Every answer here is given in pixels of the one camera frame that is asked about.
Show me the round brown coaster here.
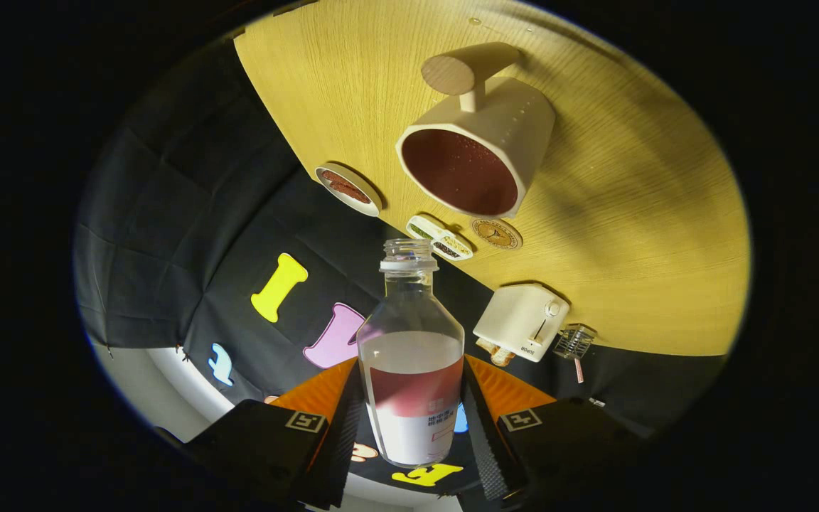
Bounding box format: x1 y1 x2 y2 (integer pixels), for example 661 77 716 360
471 218 524 251

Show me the white divided condiment dish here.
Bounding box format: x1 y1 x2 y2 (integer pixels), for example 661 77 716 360
405 215 475 262

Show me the white round plate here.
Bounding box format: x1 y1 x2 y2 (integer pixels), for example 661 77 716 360
314 162 382 218

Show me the clear juice bottle pink label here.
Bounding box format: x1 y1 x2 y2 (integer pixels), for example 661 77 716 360
356 239 466 469

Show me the wooden table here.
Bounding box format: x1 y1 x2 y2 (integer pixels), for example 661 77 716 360
233 0 751 358

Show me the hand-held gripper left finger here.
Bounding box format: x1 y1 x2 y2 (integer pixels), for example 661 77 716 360
182 357 369 510

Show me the white toaster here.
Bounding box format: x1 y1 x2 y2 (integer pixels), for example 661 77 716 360
473 283 571 363

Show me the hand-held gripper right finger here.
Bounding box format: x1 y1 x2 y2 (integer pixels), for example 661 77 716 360
461 356 643 503

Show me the beige cup with wooden handle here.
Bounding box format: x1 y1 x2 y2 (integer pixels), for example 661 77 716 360
395 41 557 220

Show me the black backdrop cloth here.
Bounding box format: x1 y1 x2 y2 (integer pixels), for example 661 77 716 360
74 36 730 498

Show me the wire mesh holder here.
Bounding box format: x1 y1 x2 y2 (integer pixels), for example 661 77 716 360
552 324 598 361

